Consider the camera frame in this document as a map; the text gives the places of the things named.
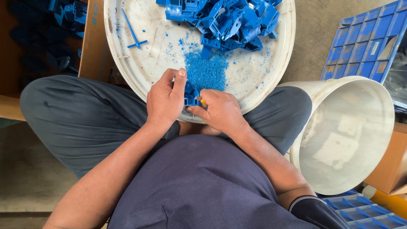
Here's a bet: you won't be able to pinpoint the cardboard box of blue parts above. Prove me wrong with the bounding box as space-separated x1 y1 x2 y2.
0 0 119 122

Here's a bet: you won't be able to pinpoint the white round plastic tray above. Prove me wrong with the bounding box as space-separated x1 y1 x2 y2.
104 0 296 124

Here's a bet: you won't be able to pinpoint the blue plastic crate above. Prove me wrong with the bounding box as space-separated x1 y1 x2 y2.
319 0 407 85
317 189 407 229

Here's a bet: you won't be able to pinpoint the person's navy shirt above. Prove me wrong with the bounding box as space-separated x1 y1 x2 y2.
106 134 351 229

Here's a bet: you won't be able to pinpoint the heap of blue plastic parts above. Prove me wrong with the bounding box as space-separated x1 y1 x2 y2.
156 0 282 60

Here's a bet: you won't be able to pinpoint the person's grey trousers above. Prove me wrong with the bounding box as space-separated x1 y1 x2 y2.
20 75 313 179

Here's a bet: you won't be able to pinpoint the brown cardboard box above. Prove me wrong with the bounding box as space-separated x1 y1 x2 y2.
363 122 407 195

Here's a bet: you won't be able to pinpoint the pile of blue plastic shavings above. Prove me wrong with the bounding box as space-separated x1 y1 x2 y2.
184 48 230 92

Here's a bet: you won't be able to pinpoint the black plastic bag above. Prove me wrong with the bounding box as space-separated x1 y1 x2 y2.
383 41 407 106

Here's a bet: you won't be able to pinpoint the person's left hand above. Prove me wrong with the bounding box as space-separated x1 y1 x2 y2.
146 68 188 127

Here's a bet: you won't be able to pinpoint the blue plastic moulded part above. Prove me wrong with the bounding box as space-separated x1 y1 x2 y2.
183 81 201 107

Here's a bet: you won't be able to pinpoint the blue plastic sprue stick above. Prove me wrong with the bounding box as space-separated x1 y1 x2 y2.
121 8 149 49

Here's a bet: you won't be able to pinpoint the person's right hand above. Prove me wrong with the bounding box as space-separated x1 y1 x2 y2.
185 89 247 136

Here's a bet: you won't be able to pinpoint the yellow plastic container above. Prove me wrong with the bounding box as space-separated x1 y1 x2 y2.
370 189 407 221

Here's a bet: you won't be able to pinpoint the white plastic bucket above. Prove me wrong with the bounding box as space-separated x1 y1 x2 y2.
276 75 395 196

